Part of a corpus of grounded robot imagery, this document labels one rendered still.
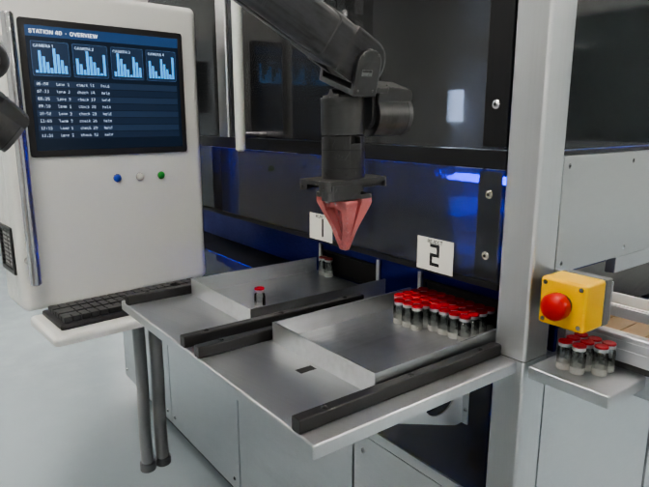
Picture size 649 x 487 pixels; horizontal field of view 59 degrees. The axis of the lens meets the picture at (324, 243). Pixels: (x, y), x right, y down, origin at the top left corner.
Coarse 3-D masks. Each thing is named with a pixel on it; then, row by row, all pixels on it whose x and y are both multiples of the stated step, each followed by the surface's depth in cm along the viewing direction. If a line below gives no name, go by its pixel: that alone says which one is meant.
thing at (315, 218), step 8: (312, 216) 131; (320, 216) 128; (312, 224) 131; (320, 224) 129; (328, 224) 126; (312, 232) 131; (320, 232) 129; (328, 232) 126; (320, 240) 129; (328, 240) 127
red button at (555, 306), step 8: (552, 296) 81; (560, 296) 81; (544, 304) 82; (552, 304) 81; (560, 304) 80; (568, 304) 80; (544, 312) 82; (552, 312) 81; (560, 312) 80; (568, 312) 81; (552, 320) 81
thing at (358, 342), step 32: (288, 320) 100; (320, 320) 105; (352, 320) 109; (384, 320) 109; (320, 352) 89; (352, 352) 94; (384, 352) 94; (416, 352) 94; (448, 352) 88; (352, 384) 83
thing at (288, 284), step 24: (288, 264) 140; (312, 264) 145; (192, 288) 126; (216, 288) 130; (240, 288) 130; (288, 288) 130; (312, 288) 130; (336, 288) 130; (360, 288) 121; (384, 288) 126; (240, 312) 109; (264, 312) 107
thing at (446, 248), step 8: (424, 240) 104; (432, 240) 102; (440, 240) 101; (424, 248) 104; (432, 248) 102; (440, 248) 101; (448, 248) 99; (424, 256) 104; (440, 256) 101; (448, 256) 100; (424, 264) 104; (440, 264) 101; (448, 264) 100; (440, 272) 101; (448, 272) 100
